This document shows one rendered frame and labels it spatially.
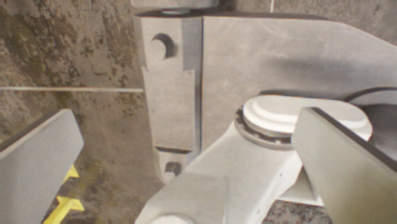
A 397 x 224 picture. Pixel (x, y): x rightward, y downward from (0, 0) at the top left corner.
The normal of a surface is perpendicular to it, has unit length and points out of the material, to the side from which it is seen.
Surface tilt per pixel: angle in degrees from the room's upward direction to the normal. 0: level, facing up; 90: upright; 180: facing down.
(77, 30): 0
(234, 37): 0
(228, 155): 90
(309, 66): 0
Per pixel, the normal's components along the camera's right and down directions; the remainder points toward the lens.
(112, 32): -0.17, 0.51
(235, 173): 0.00, -0.85
